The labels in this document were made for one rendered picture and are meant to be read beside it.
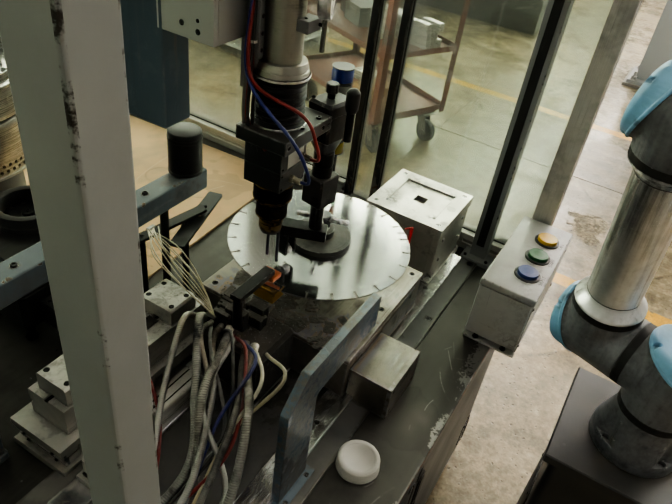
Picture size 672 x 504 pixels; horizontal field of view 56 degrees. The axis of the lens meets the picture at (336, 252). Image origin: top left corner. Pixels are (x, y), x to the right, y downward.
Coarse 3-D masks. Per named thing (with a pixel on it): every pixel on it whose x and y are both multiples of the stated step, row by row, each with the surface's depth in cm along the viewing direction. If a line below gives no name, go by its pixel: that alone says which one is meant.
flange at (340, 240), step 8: (336, 224) 116; (328, 232) 112; (336, 232) 114; (344, 232) 115; (296, 240) 111; (304, 240) 111; (328, 240) 112; (336, 240) 112; (344, 240) 113; (296, 248) 111; (304, 248) 110; (312, 248) 110; (320, 248) 110; (328, 248) 110; (336, 248) 111; (344, 248) 111; (320, 256) 110; (328, 256) 110
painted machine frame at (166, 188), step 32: (128, 0) 77; (160, 0) 74; (128, 32) 79; (160, 32) 76; (128, 64) 82; (160, 64) 79; (128, 96) 85; (160, 96) 82; (192, 128) 105; (192, 160) 105; (160, 192) 102; (192, 192) 109; (160, 224) 111; (32, 256) 86; (0, 288) 81; (32, 288) 86; (0, 448) 92
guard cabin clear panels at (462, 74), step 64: (384, 0) 135; (448, 0) 128; (512, 0) 122; (576, 0) 116; (192, 64) 172; (320, 64) 151; (384, 64) 142; (448, 64) 135; (512, 64) 128; (576, 64) 121; (448, 128) 142; (512, 192) 141
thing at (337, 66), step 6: (336, 66) 125; (342, 66) 126; (348, 66) 126; (354, 66) 126; (336, 72) 125; (342, 72) 125; (348, 72) 125; (336, 78) 126; (342, 78) 125; (348, 78) 126; (342, 84) 126; (348, 84) 126
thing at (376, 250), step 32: (256, 224) 115; (352, 224) 119; (384, 224) 120; (256, 256) 108; (288, 256) 109; (352, 256) 111; (384, 256) 112; (288, 288) 102; (320, 288) 103; (352, 288) 104; (384, 288) 105
